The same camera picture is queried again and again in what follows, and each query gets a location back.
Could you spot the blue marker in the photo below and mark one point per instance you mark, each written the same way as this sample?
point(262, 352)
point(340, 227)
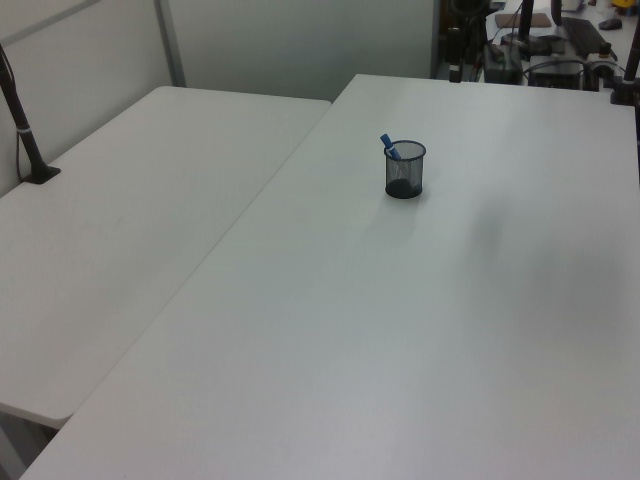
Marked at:
point(388, 143)

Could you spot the black mesh pen cup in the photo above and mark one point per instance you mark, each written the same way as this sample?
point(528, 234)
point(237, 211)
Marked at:
point(405, 176)

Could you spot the white side table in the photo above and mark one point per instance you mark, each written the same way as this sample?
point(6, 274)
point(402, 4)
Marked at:
point(125, 210)

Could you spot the dark equipment rack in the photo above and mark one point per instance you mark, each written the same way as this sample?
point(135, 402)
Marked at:
point(457, 40)

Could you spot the black electronics box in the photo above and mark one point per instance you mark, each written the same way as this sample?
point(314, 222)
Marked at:
point(502, 65)

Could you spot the black monitor stand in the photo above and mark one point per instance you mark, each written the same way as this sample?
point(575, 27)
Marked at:
point(532, 44)

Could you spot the grey control box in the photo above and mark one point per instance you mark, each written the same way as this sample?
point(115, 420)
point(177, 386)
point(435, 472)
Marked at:
point(556, 72)

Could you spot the brown mouse pad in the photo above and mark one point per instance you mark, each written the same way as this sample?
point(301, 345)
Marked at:
point(509, 20)

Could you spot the black keyboard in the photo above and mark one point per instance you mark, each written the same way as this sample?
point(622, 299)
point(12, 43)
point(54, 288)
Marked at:
point(582, 35)

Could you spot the black pole with table clamp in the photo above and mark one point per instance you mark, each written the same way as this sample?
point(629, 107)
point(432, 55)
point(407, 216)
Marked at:
point(631, 66)

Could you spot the dark computer mouse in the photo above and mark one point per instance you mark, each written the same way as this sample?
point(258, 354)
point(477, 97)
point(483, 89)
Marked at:
point(610, 23)

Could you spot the black camera stand pole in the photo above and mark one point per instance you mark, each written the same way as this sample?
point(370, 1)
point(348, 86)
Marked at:
point(21, 121)

